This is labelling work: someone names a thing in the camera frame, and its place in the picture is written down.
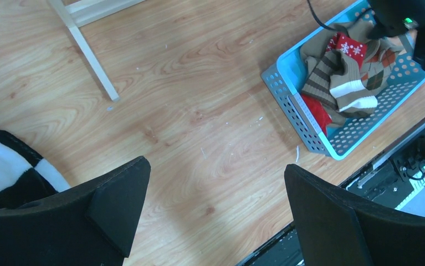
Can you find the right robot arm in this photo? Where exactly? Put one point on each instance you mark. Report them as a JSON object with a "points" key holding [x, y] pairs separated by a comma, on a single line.
{"points": [[395, 18]]}

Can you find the red patterned sock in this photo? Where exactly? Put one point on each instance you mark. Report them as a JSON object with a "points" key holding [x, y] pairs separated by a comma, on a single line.
{"points": [[348, 46]]}

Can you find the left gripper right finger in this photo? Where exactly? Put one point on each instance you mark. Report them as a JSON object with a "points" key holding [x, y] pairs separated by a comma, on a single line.
{"points": [[337, 227]]}

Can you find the brown striped sock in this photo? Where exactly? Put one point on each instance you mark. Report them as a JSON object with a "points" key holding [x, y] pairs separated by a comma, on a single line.
{"points": [[335, 81]]}

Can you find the black white checkered blanket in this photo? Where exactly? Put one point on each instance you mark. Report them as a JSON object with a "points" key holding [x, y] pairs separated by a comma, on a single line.
{"points": [[25, 175]]}

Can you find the tan brown sock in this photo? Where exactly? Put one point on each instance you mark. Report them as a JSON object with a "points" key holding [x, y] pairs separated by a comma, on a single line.
{"points": [[315, 47]]}

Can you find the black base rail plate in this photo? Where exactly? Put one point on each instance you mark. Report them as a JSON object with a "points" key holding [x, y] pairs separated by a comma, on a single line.
{"points": [[392, 179]]}

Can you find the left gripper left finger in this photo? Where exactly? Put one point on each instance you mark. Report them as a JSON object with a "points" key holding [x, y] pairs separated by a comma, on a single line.
{"points": [[93, 223]]}

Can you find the wooden clothes rack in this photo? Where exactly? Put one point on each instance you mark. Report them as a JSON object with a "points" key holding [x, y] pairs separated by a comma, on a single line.
{"points": [[82, 13]]}

